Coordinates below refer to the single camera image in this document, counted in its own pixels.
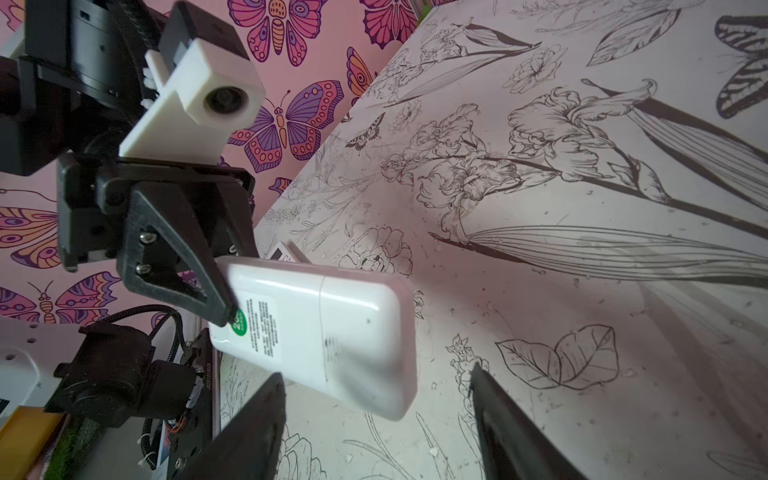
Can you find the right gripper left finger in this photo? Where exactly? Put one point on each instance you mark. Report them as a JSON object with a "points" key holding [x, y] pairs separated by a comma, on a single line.
{"points": [[249, 446]]}

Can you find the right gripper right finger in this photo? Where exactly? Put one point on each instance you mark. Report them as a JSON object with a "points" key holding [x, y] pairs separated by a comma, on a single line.
{"points": [[511, 445]]}

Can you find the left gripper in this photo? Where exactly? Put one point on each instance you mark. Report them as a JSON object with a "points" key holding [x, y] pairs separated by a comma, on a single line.
{"points": [[169, 231]]}

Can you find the white remote control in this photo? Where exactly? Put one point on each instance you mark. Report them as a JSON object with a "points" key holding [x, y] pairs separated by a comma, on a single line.
{"points": [[286, 252], [346, 333]]}

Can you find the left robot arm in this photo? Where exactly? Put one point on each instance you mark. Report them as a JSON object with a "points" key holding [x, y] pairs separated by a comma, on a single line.
{"points": [[134, 108]]}

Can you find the yellow object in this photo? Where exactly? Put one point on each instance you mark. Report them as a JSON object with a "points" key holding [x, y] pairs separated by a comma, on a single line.
{"points": [[23, 437]]}

